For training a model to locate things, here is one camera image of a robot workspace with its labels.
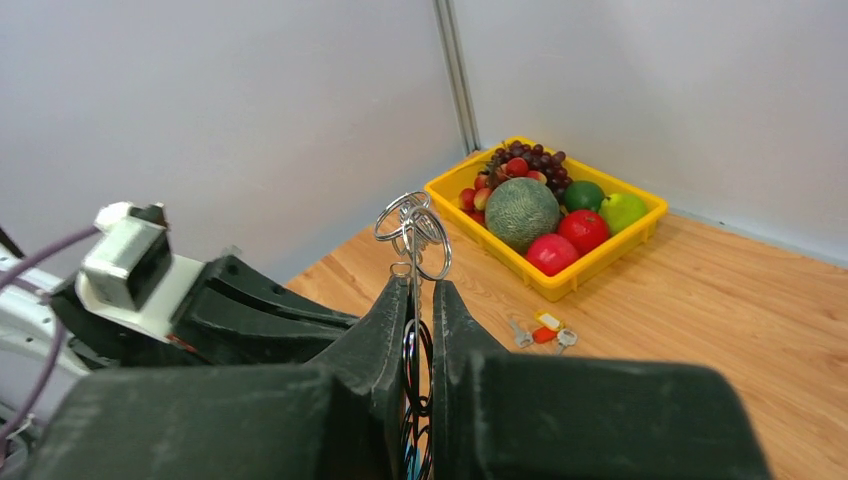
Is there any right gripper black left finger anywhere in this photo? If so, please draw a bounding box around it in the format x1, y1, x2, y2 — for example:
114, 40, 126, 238
23, 278, 408, 479

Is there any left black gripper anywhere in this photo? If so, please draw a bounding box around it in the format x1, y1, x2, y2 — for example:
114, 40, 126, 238
49, 255, 359, 368

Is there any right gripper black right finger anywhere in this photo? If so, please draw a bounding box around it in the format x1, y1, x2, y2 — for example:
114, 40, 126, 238
431, 281, 772, 479

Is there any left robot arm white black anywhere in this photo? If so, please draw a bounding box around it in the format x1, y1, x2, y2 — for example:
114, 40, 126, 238
1, 254, 356, 467

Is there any red tag key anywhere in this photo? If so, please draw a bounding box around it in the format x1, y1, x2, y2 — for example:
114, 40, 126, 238
508, 320, 557, 348

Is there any yellow tag key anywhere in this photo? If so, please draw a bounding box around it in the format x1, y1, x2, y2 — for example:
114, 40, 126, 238
534, 311, 579, 355

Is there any pink red apple lower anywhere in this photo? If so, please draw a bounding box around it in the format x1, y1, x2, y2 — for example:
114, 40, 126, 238
525, 233, 581, 277

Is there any green netted melon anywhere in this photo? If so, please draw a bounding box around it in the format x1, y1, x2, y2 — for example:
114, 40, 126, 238
484, 177, 560, 254

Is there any red apple upper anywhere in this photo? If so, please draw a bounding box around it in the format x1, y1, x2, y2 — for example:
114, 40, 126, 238
557, 210, 611, 256

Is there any small red peaches cluster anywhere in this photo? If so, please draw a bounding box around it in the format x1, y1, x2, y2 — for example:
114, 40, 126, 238
458, 156, 547, 227

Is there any dark green lime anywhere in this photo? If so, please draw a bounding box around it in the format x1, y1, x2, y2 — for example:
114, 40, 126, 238
562, 180, 606, 213

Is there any light green pear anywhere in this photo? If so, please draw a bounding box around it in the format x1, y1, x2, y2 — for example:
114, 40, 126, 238
598, 193, 649, 235

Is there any dark purple grape bunch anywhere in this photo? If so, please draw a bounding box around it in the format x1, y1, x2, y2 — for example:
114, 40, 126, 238
475, 140, 573, 205

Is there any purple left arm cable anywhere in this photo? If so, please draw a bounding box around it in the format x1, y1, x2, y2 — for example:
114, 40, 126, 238
0, 225, 101, 458

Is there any left corner aluminium post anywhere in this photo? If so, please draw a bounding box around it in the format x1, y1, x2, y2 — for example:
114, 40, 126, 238
433, 0, 481, 154

